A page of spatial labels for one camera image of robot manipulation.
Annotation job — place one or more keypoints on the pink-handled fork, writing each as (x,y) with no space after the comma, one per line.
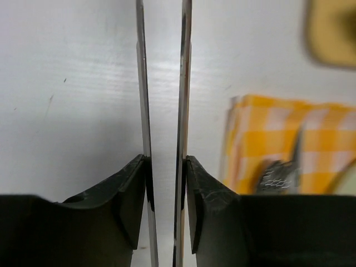
(283,177)

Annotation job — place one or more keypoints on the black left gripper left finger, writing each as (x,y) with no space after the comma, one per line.
(97,227)

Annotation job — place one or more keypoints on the yellow checkered cloth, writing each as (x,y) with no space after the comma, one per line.
(263,128)

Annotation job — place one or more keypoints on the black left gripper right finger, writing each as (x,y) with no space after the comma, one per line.
(228,229)

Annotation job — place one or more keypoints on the pale green ceramic plate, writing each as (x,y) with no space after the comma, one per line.
(344,183)

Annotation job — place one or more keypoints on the yellow plastic tray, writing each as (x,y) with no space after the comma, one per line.
(329,33)

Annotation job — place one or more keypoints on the stainless steel tongs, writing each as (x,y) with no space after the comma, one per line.
(182,131)

